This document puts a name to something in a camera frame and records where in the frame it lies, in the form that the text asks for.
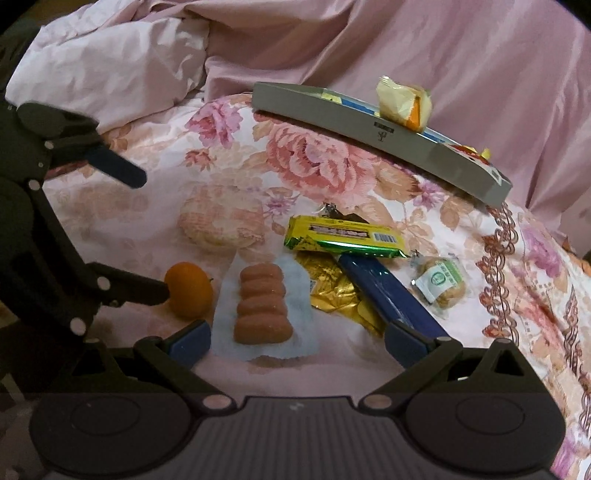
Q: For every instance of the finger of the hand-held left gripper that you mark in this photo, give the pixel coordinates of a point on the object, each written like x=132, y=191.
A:
x=117, y=168
x=138, y=288

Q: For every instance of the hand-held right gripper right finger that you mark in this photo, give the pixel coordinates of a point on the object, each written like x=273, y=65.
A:
x=406, y=344

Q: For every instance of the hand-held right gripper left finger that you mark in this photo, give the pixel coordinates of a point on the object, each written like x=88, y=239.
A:
x=191, y=344

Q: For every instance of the orange mandarin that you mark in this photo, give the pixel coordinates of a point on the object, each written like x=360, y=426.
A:
x=189, y=290

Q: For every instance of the gold snack packet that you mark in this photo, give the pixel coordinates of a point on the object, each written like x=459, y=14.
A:
x=330, y=288

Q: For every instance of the yellow green snack bar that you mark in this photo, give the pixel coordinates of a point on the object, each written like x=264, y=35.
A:
x=341, y=235

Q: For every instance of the grey tray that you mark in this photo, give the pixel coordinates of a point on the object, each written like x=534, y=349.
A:
x=369, y=138

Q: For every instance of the blue snack bar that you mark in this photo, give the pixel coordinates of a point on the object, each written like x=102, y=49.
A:
x=378, y=286

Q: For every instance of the round biscuit packet green label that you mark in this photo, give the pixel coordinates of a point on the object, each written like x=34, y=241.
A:
x=438, y=281

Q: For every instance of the sausage bread packet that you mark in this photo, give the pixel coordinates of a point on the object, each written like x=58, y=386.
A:
x=261, y=304

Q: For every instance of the pale pink crumpled sheet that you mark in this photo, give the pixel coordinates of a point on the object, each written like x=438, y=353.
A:
x=115, y=69

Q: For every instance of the dark brown snack packet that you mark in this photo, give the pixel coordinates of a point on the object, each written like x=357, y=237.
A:
x=344, y=215

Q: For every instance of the floral blanket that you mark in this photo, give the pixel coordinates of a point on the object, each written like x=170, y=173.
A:
x=323, y=161

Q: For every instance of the red snack packet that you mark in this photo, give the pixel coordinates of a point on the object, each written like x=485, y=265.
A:
x=466, y=150

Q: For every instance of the small yellow wrapper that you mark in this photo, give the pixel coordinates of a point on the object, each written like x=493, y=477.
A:
x=485, y=154

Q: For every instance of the yellow orange snack packet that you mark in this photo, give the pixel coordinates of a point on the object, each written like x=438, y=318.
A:
x=397, y=104

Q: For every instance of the pink satin sheet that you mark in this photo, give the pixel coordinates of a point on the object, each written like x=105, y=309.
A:
x=461, y=46

